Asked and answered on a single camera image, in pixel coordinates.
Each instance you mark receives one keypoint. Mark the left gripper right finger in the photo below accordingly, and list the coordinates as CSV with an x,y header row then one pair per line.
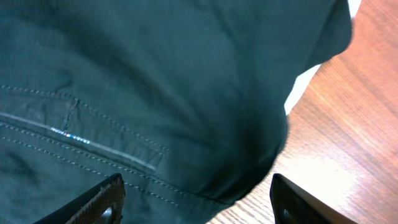
x,y
291,204

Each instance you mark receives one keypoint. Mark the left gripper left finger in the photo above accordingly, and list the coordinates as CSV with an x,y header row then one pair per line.
x,y
102,204

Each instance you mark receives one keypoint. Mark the black shorts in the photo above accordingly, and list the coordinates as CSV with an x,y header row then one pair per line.
x,y
185,99

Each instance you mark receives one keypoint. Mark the white garment in pile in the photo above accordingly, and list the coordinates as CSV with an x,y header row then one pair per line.
x,y
303,80

